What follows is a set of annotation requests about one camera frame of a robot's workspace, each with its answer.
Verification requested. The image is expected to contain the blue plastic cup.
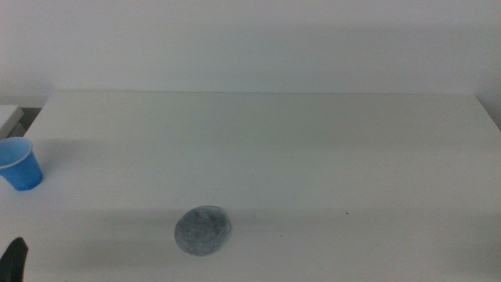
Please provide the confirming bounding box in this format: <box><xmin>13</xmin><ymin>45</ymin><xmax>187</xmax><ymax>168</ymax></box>
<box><xmin>0</xmin><ymin>136</ymin><xmax>44</xmax><ymax>192</ymax></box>

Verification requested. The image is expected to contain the round grey cup mat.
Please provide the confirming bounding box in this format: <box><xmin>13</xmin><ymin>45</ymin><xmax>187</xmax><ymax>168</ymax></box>
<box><xmin>173</xmin><ymin>204</ymin><xmax>232</xmax><ymax>258</ymax></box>

